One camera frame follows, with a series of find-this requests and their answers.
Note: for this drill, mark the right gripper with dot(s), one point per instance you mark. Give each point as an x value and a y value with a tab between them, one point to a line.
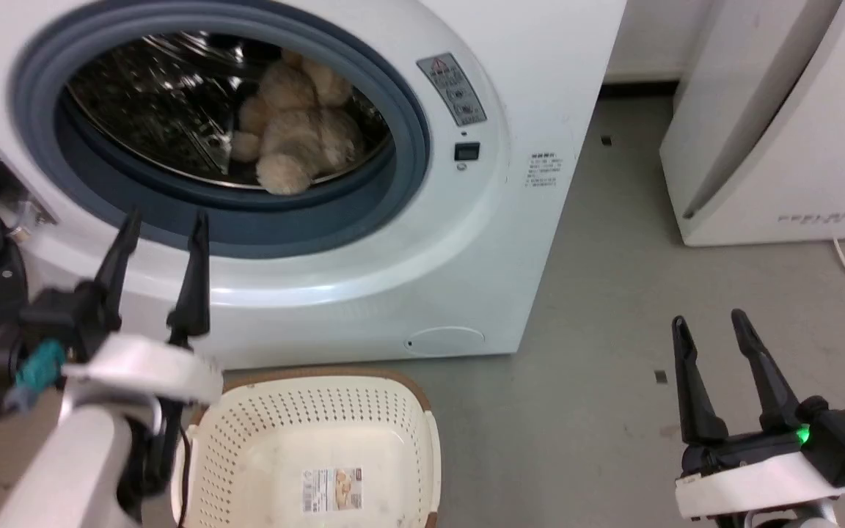
752	477

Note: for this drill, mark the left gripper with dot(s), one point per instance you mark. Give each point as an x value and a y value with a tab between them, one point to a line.
144	367

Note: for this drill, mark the beige plush toy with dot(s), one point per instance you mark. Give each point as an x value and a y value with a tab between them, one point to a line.
298	132

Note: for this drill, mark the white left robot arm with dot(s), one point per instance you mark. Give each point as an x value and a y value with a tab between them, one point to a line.
63	469

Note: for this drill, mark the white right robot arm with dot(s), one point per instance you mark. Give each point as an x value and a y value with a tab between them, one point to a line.
789	515

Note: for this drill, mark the cream perforated laundry basket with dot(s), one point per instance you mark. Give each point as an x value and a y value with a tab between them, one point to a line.
276	425

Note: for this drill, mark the white front-load washing machine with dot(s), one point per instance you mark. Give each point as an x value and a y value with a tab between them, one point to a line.
510	88

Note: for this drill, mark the white floor appliance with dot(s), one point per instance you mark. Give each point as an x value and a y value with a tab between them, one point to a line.
826	132

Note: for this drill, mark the paper label with barcode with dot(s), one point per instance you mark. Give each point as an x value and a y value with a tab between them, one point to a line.
331	489

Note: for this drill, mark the round white filter cover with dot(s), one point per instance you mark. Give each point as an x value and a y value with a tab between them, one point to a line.
446	342

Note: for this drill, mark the grey rubber door gasket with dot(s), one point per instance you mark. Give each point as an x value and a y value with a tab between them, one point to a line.
393	95

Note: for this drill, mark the black door latch socket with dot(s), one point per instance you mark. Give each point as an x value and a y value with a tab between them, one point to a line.
466	152

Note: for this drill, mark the grey warning sticker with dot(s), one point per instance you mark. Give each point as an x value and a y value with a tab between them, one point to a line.
453	89

